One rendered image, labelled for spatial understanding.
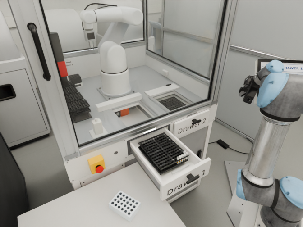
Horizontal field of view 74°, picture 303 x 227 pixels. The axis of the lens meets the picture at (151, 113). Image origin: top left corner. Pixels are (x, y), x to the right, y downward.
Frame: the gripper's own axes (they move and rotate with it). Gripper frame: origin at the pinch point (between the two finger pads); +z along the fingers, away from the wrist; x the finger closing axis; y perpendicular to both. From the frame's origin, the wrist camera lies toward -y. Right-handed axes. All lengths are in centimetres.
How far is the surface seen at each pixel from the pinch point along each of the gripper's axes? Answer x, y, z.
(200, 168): 17, -55, -19
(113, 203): 50, -84, -15
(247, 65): -26, 80, 72
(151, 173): 38, -65, -15
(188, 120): 26.3, -26.1, 3.9
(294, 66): -28.6, 33.8, -2.5
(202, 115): 18.2, -18.6, 7.8
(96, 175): 65, -76, 1
